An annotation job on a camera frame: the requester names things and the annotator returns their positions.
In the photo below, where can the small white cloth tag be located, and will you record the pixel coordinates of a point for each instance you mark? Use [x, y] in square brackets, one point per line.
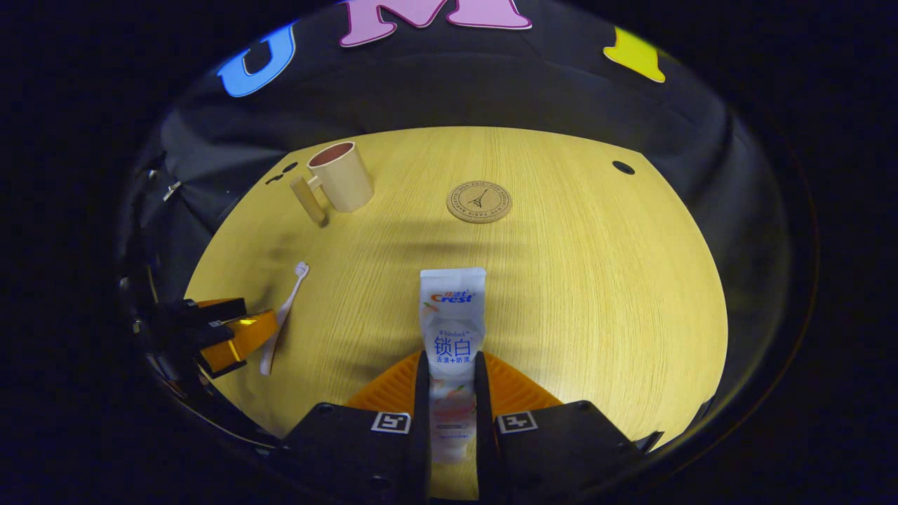
[172, 191]

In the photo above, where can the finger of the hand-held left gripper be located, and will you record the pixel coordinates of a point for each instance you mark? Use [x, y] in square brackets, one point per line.
[217, 308]
[242, 340]

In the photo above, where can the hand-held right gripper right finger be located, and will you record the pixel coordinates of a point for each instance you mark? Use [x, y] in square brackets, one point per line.
[483, 435]

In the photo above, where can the white toothbrush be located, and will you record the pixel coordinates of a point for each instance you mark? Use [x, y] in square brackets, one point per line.
[289, 301]

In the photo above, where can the white toothpaste tube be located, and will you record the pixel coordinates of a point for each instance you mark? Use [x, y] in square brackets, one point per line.
[452, 315]

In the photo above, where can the black backdrop cloth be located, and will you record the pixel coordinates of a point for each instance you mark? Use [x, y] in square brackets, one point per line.
[435, 77]

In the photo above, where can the beige cup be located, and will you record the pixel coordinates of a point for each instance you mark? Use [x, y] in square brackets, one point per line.
[347, 179]

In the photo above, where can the round cork coaster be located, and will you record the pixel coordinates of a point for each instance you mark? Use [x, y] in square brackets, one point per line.
[479, 202]

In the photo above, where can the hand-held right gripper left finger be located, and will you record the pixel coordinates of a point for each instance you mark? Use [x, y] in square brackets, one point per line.
[421, 435]

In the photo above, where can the black round desk grommet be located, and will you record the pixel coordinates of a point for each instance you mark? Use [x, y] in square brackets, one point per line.
[623, 167]

